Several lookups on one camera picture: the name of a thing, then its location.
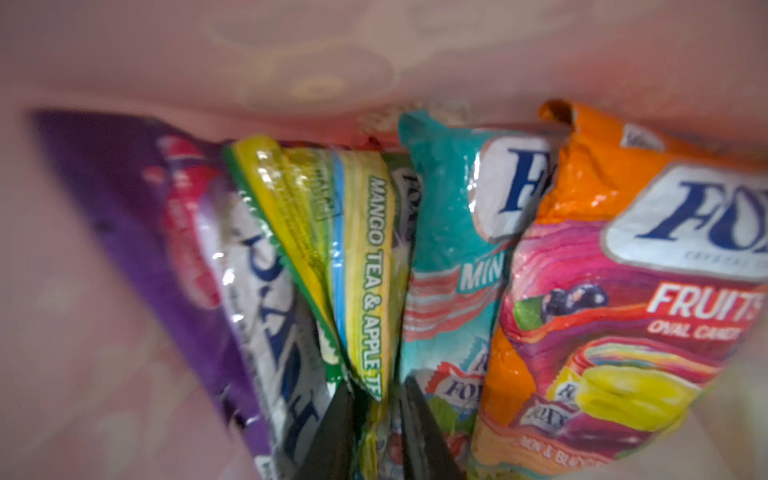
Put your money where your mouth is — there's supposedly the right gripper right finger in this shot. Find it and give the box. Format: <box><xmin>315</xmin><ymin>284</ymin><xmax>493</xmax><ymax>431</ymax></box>
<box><xmin>400</xmin><ymin>376</ymin><xmax>463</xmax><ymax>480</ymax></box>

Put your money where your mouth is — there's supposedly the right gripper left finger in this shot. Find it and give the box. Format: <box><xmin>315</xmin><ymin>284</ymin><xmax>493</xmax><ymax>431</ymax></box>
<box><xmin>295</xmin><ymin>383</ymin><xmax>355</xmax><ymax>480</ymax></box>

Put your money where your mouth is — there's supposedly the green mango tea candy packet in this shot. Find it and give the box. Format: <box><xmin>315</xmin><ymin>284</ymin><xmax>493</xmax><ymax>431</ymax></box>
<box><xmin>224</xmin><ymin>135</ymin><xmax>421</xmax><ymax>479</ymax></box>

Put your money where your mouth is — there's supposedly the orange fruits candy packet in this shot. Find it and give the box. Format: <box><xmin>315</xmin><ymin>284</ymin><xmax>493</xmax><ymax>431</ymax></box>
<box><xmin>467</xmin><ymin>100</ymin><xmax>767</xmax><ymax>479</ymax></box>

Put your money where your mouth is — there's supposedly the red paper gift bag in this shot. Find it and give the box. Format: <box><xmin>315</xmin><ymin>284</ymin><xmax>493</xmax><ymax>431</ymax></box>
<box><xmin>1</xmin><ymin>1</ymin><xmax>767</xmax><ymax>479</ymax></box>

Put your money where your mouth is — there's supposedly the teal mint candy packet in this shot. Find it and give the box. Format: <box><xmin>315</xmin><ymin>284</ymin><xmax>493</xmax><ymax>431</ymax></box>
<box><xmin>398</xmin><ymin>111</ymin><xmax>557</xmax><ymax>468</ymax></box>

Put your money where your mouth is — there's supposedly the purple candy packet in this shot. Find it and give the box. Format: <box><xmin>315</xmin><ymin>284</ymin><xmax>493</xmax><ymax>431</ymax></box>
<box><xmin>31</xmin><ymin>110</ymin><xmax>331</xmax><ymax>479</ymax></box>

